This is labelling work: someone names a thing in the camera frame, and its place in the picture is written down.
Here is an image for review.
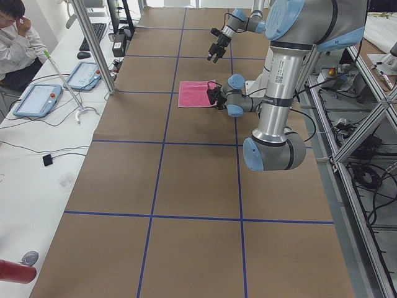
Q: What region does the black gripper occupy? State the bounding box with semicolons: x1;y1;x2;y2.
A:
214;87;226;110
207;34;231;63

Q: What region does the pink and grey towel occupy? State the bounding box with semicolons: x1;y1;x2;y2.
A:
178;81;216;108

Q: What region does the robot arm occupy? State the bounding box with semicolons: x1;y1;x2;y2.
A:
207;1;265;63
208;1;368;171

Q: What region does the black power adapter box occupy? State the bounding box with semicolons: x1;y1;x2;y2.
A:
112;34;127;58

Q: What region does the black monitor stand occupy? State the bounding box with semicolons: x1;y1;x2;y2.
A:
107;0;135;36

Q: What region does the black keyboard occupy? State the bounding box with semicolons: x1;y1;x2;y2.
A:
79;22;107;52

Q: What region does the far blue teach pendant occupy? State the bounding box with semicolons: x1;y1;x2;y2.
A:
67;61;102;91

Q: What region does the blue teach pendant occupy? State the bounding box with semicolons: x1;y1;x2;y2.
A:
13;84;63;117
67;61;102;91

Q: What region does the black computer mouse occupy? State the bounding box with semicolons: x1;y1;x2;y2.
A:
77;52;91;60

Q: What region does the near blue teach pendant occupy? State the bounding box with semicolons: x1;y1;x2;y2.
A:
13;84;63;117

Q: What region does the small black square device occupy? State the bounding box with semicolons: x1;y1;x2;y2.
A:
42;154;53;167

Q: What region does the seated person white shirt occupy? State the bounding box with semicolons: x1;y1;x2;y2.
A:
1;0;47;92

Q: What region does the round silver disc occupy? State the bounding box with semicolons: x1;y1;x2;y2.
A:
20;250;39;267

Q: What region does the red cylinder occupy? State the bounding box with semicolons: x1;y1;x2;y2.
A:
1;260;37;284

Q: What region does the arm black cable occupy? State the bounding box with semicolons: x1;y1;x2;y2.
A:
206;40;367;143
222;12;246;34

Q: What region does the aluminium frame rack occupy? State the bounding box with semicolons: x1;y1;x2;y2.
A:
301;42;396;297

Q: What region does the aluminium frame post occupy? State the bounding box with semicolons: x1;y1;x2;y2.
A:
71;0;115;95

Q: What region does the black cable bundle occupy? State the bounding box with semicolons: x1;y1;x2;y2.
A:
344;161;397;227

